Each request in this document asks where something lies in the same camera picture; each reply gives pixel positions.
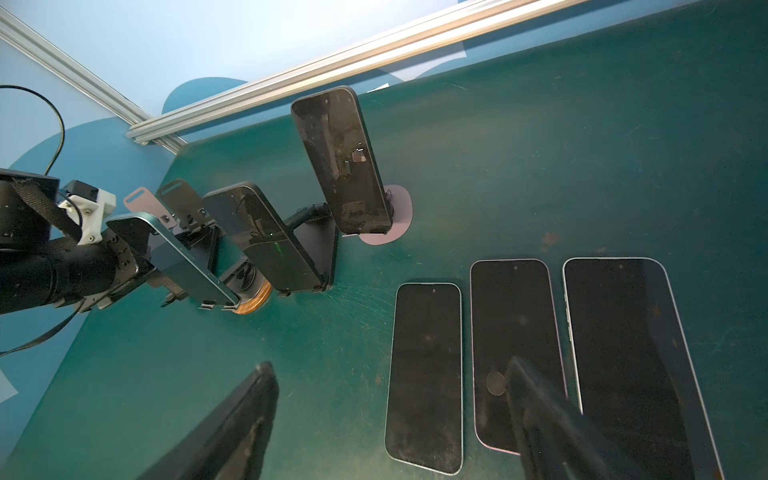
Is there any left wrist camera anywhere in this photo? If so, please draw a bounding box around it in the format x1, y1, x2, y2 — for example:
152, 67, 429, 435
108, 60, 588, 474
59, 180, 117, 245

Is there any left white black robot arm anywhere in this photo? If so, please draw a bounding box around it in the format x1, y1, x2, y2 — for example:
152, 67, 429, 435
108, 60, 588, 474
1, 170, 155, 314

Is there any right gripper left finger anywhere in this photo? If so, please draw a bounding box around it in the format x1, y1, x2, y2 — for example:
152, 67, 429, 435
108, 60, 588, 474
140, 362, 279, 479

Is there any black phone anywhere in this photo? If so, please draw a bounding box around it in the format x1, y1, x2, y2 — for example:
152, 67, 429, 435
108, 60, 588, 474
291, 86, 393, 235
107, 212, 240, 309
384, 283, 464, 475
202, 182, 318, 295
470, 258, 567, 455

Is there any white-edged phone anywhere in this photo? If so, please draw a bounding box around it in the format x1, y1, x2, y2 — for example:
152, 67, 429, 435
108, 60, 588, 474
562, 257, 724, 479

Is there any grey phone stand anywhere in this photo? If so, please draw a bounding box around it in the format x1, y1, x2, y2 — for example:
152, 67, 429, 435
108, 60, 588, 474
156, 179, 208, 232
123, 187, 177, 230
359, 184, 413, 246

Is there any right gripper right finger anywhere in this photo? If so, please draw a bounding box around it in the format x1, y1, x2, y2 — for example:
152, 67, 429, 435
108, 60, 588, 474
505, 357, 651, 479

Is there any brown round phone stand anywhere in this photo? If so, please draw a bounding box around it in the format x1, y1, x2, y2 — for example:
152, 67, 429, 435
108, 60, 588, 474
228, 262, 273, 315

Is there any back aluminium frame bar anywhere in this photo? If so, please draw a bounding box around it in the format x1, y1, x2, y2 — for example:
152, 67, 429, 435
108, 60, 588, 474
127, 0, 581, 144

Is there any left aluminium frame post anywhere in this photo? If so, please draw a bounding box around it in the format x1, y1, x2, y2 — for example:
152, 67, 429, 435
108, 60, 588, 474
1, 8, 151, 127

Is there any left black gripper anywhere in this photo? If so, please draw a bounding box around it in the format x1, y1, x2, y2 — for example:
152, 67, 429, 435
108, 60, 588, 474
1, 230, 155, 314

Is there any black back middle phone stand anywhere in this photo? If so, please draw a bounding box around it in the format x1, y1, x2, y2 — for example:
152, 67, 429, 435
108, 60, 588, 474
285, 203, 338, 293

